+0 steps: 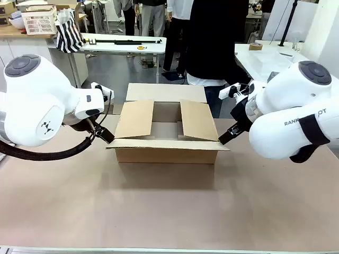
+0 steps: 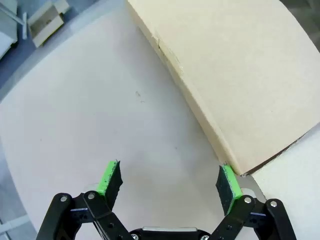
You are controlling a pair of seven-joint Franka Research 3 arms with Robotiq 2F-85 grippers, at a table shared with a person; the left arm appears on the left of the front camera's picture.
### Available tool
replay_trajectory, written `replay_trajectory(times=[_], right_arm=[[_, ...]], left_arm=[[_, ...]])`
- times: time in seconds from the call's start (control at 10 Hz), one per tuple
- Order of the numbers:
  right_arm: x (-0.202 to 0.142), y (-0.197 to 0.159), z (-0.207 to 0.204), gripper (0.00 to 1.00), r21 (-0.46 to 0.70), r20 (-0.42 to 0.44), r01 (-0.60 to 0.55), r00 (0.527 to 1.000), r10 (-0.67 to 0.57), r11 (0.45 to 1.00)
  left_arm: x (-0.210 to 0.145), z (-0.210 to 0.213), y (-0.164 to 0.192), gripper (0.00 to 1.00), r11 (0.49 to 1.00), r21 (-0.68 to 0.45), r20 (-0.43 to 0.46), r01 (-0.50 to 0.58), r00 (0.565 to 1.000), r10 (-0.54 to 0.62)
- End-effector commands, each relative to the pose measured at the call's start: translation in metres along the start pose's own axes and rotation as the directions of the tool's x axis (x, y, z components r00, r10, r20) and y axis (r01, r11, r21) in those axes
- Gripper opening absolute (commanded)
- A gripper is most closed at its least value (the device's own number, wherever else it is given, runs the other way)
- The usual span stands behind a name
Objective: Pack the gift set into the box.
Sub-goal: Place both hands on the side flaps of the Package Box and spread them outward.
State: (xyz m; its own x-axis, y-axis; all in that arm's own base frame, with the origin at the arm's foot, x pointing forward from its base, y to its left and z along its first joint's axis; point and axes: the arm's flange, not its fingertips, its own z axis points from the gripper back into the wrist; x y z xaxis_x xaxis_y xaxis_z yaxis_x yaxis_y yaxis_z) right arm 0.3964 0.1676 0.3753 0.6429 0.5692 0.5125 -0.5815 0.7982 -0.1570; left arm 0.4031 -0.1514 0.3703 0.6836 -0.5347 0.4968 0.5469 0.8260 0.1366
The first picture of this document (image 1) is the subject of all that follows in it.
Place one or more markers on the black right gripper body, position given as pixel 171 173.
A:
pixel 242 113

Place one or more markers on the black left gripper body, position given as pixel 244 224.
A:
pixel 79 124

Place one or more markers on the brown cardboard shipping box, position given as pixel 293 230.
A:
pixel 164 156

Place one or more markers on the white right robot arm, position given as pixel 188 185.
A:
pixel 286 92

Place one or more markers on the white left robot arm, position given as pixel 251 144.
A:
pixel 31 92

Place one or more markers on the brown cardboard storage box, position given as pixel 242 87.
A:
pixel 6 8

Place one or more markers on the white rounded corner table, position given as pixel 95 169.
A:
pixel 265 61

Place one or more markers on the brown tape roll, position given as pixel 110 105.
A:
pixel 255 46

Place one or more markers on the person in black sweater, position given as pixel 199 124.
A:
pixel 212 39

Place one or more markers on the white workshop table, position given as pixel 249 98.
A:
pixel 119 49

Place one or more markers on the black white striped bag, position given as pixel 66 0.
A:
pixel 67 39

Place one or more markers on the long black rod tool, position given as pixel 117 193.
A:
pixel 124 41

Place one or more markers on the small yellow tape roll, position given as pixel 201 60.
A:
pixel 141 47

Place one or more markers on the wooden top white cabinet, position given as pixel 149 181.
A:
pixel 26 45

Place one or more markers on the white board panel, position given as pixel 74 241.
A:
pixel 272 21

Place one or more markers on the bystander in white top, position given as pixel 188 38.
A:
pixel 174 39

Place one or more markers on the black stand pole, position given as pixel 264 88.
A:
pixel 288 18

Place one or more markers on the white pink plastic crate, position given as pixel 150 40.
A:
pixel 39 22

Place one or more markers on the bystander in dark clothes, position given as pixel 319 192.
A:
pixel 129 21

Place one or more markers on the bystander in grey trousers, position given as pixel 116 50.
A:
pixel 151 18

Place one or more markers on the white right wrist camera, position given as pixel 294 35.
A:
pixel 226 92

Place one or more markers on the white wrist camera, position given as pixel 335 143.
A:
pixel 226 92
pixel 96 87

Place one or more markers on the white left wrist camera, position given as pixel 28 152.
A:
pixel 96 87

